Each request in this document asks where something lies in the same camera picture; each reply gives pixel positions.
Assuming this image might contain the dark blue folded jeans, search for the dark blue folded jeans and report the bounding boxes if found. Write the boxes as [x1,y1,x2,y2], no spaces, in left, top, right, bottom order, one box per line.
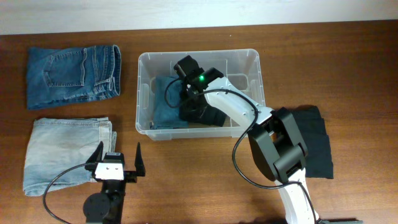
[26,45,121,110]

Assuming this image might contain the dark navy cloth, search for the dark navy cloth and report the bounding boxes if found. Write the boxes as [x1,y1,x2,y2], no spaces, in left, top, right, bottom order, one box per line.
[179,91,226,127]

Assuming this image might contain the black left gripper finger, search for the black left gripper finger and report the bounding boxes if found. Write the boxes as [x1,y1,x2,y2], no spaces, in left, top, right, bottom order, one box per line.
[134,143,146,177]
[88,141,103,163]

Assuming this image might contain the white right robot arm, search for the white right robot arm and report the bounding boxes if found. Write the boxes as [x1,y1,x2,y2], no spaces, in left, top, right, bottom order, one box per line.
[174,55,320,223]

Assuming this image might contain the black cloth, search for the black cloth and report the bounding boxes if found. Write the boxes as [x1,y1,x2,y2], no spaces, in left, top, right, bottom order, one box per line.
[290,106,334,179]

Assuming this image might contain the teal blue cloth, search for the teal blue cloth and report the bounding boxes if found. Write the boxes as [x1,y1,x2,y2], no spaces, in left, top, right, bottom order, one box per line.
[152,76,188,129]

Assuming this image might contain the light blue folded jeans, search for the light blue folded jeans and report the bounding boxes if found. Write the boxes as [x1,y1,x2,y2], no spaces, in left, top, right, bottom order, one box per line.
[23,117,117,197]

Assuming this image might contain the clear plastic storage bin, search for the clear plastic storage bin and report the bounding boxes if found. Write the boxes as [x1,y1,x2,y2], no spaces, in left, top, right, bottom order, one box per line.
[136,49,266,141]

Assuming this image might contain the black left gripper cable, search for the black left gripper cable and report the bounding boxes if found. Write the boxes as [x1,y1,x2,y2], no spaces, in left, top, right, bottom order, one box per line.
[42,162,97,224]

